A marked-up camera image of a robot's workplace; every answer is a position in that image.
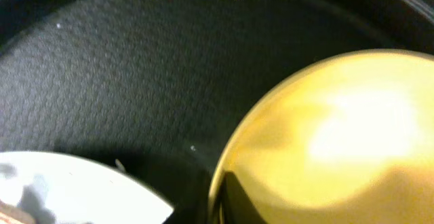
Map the grey plate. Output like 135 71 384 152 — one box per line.
1 151 174 224

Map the round black tray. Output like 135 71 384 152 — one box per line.
1 0 433 223

